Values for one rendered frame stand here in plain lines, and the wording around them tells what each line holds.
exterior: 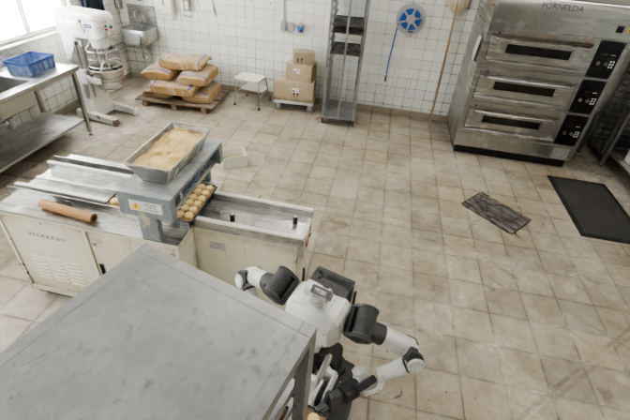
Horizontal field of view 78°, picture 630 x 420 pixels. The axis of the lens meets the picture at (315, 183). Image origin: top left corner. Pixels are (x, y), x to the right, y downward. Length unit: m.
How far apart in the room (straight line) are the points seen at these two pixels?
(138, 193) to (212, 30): 4.64
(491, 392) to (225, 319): 2.50
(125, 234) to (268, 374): 1.98
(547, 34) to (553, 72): 0.46
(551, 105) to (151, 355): 5.22
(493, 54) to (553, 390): 3.50
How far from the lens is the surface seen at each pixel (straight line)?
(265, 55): 6.49
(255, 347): 0.83
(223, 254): 2.67
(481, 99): 5.40
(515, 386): 3.26
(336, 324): 1.76
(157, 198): 2.31
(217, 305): 0.89
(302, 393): 1.03
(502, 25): 5.18
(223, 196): 2.76
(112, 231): 2.71
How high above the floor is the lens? 2.51
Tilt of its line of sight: 34 degrees down
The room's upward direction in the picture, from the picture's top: 5 degrees clockwise
